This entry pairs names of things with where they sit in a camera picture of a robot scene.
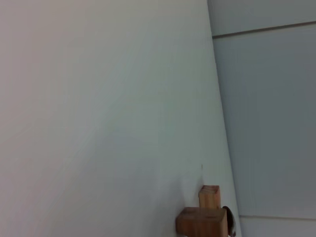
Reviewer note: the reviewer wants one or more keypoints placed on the flat grooved wooden block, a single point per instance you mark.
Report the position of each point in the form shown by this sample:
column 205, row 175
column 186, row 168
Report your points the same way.
column 209, row 197

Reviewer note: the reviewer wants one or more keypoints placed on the notched wooden rest block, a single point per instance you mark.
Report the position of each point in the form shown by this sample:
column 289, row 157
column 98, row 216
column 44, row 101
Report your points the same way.
column 200, row 222

